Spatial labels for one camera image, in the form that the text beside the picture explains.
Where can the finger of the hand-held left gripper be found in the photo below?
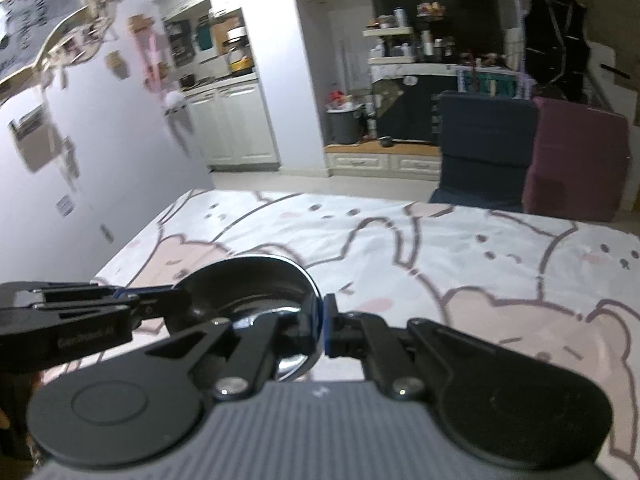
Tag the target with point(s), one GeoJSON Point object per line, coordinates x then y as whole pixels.
{"type": "Point", "coordinates": [160, 306]}
{"type": "Point", "coordinates": [60, 294]}

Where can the round steel bowl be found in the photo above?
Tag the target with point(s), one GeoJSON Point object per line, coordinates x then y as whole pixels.
{"type": "Point", "coordinates": [250, 285]}

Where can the black cabinet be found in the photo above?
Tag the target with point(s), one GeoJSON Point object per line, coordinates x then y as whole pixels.
{"type": "Point", "coordinates": [415, 110]}

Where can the teal cutting board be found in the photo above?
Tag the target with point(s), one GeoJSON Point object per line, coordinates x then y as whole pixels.
{"type": "Point", "coordinates": [204, 36]}

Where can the pink chair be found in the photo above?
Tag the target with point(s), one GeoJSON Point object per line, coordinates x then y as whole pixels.
{"type": "Point", "coordinates": [575, 160]}

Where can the grey trash bin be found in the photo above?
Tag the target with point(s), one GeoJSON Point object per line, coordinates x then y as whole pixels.
{"type": "Point", "coordinates": [344, 125]}

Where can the white shelf rack with bottles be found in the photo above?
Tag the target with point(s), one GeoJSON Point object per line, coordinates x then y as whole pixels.
{"type": "Point", "coordinates": [390, 45]}

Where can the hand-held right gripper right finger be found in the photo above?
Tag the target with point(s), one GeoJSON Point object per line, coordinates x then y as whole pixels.
{"type": "Point", "coordinates": [328, 327]}

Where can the small black bowl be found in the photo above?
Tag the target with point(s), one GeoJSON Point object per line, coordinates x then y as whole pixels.
{"type": "Point", "coordinates": [385, 141]}

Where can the wooden platform with drawers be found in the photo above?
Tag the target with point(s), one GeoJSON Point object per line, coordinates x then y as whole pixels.
{"type": "Point", "coordinates": [380, 162]}

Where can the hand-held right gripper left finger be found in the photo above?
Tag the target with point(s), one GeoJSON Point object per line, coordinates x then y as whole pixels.
{"type": "Point", "coordinates": [300, 331]}

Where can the black jacket white trim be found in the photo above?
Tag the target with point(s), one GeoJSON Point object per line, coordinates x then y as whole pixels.
{"type": "Point", "coordinates": [555, 35]}

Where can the dark blue chair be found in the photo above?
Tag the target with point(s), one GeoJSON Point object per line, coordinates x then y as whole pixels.
{"type": "Point", "coordinates": [482, 150]}

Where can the white kitchen base cabinets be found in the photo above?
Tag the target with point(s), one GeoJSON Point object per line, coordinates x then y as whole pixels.
{"type": "Point", "coordinates": [235, 125]}

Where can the green sign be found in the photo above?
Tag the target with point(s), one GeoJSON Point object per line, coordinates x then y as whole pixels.
{"type": "Point", "coordinates": [487, 82]}

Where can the wooden wall photo display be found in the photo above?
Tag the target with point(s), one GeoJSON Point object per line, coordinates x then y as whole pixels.
{"type": "Point", "coordinates": [45, 30]}

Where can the white plush toy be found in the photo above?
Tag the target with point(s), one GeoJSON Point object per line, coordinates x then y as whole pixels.
{"type": "Point", "coordinates": [175, 101]}

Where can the cartoon bear printed tablecloth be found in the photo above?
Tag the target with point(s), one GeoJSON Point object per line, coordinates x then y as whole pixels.
{"type": "Point", "coordinates": [425, 260]}

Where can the pink hanging ribbon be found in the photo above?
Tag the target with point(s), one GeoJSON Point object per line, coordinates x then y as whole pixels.
{"type": "Point", "coordinates": [150, 55]}

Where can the staircase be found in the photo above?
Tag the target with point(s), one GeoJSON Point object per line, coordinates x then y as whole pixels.
{"type": "Point", "coordinates": [610, 80]}

